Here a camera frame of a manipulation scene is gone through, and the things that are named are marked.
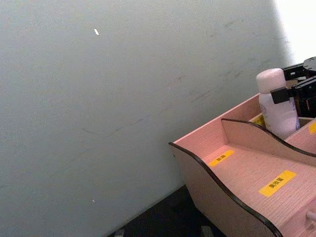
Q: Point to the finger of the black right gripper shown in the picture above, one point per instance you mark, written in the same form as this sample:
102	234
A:
304	91
309	65

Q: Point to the white plastic bottle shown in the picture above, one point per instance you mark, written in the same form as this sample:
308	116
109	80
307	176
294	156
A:
276	116

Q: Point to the pink wooden desk organizer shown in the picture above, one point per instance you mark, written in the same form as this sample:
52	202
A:
247	187

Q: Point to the black table cloth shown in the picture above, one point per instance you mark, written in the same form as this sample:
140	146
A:
160	217

